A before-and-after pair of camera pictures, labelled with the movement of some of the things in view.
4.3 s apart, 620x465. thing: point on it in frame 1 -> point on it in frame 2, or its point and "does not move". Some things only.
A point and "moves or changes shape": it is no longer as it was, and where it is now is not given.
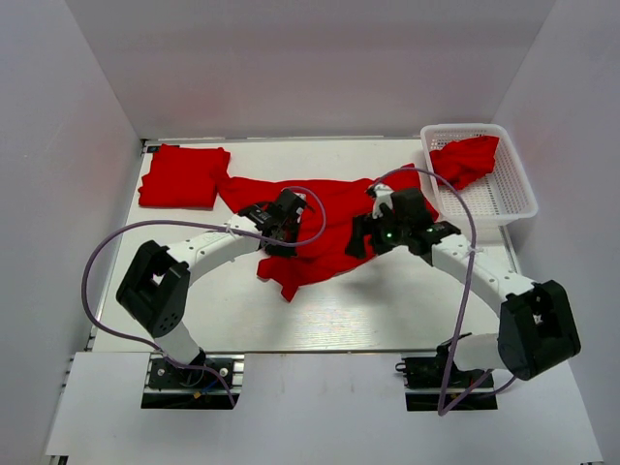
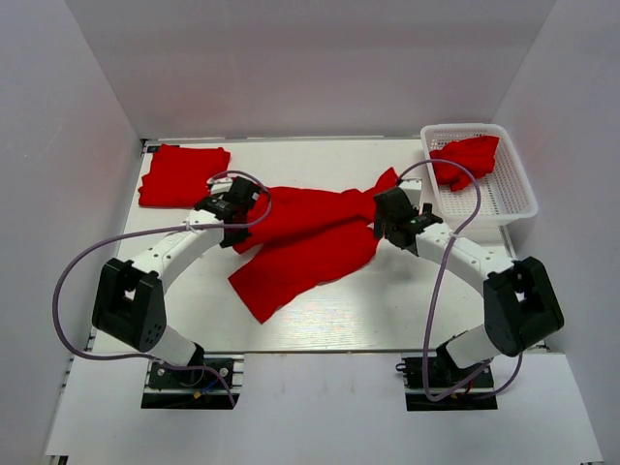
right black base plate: [423, 379] does not move
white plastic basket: [503, 196] does not move
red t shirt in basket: [461, 162] does not move
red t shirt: [347, 221] moves or changes shape
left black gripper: [288, 251] -> [232, 240]
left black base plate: [171, 387] does not move
